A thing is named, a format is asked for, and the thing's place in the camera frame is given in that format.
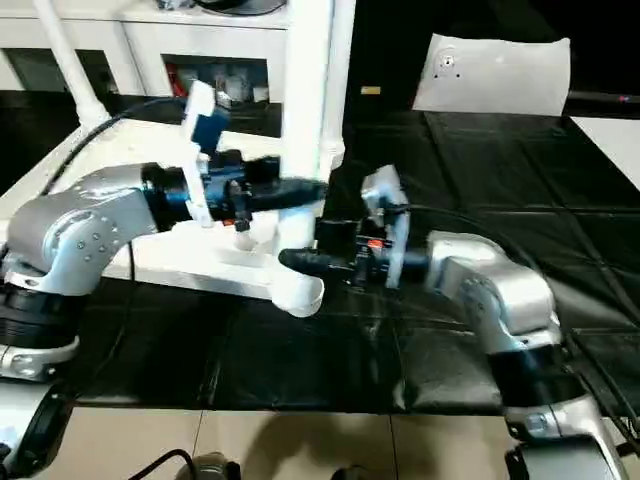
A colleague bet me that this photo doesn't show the white plastic table leg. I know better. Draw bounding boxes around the white plastic table leg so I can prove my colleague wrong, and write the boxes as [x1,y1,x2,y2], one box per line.
[32,0,112,127]
[319,0,357,162]
[271,0,335,320]

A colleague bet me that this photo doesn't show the white plastic table top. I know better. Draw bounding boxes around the white plastic table top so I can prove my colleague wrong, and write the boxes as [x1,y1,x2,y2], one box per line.
[0,119,346,304]

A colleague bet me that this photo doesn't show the black work mat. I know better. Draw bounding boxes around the black work mat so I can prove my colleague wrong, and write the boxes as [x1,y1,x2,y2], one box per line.
[0,89,640,419]

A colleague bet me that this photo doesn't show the grey helmet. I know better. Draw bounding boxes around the grey helmet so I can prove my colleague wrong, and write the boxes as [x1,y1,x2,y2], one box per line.
[194,0,287,16]

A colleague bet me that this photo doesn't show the black box with gold label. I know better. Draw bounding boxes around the black box with gold label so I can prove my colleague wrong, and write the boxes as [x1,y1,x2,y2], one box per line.
[349,0,437,115]

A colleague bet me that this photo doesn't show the white glass-door cabinet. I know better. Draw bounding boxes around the white glass-door cabinet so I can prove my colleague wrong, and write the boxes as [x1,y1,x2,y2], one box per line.
[0,0,297,100]

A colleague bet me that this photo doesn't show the dark robot right foot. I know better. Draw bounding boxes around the dark robot right foot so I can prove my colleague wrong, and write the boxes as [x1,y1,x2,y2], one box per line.
[333,464,372,480]

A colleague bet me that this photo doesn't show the dark robot foot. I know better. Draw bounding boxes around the dark robot foot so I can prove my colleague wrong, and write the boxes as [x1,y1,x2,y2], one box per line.
[192,452,242,480]
[333,464,372,480]

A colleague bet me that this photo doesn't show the dark robot left foot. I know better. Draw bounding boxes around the dark robot left foot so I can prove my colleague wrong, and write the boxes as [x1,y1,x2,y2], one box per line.
[192,452,242,480]

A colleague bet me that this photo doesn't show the white flat board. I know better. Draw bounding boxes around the white flat board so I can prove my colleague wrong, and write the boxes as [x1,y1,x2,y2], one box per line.
[569,115,640,192]

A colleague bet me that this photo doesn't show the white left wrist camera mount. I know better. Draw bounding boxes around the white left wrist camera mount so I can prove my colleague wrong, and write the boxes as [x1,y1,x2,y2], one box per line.
[182,81,230,230]

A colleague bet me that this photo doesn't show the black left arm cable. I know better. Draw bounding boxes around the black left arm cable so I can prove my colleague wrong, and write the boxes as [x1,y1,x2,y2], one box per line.
[42,97,196,480]

